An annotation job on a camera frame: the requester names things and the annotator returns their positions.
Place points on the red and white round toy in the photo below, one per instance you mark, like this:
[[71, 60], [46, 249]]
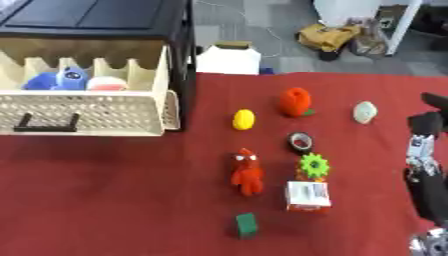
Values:
[[107, 84]]

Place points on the pale egg-shaped toy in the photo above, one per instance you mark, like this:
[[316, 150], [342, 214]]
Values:
[[365, 112]]

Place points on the yellow toy lemon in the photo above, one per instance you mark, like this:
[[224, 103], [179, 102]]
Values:
[[243, 120]]

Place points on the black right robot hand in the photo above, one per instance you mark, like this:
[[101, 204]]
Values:
[[426, 124]]

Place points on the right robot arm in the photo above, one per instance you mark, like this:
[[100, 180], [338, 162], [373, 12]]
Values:
[[429, 196]]

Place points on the orange toy gear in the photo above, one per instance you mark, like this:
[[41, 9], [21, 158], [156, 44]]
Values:
[[301, 175]]

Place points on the white post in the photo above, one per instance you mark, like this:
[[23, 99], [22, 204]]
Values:
[[402, 23]]

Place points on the white and red small box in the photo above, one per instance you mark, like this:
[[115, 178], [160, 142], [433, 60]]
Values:
[[308, 196]]

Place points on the green block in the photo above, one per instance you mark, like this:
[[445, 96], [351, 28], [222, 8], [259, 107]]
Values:
[[247, 226]]

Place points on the white box with tan lid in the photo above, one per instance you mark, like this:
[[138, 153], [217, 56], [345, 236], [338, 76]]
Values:
[[228, 60]]

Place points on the blue soft toy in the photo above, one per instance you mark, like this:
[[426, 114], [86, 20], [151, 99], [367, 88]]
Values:
[[69, 80]]

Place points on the black cabinet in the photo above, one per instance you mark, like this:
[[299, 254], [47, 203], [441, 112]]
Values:
[[93, 15]]

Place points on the yellow bag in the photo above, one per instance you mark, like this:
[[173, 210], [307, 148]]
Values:
[[326, 36]]

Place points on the red soft toy figure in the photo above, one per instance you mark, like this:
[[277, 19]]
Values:
[[247, 175]]

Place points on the orange toy fruit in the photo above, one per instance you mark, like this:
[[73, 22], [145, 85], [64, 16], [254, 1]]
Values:
[[293, 101]]

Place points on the green toy gear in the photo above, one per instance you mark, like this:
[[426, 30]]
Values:
[[315, 165]]

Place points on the brown bag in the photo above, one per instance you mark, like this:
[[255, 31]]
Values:
[[368, 40]]

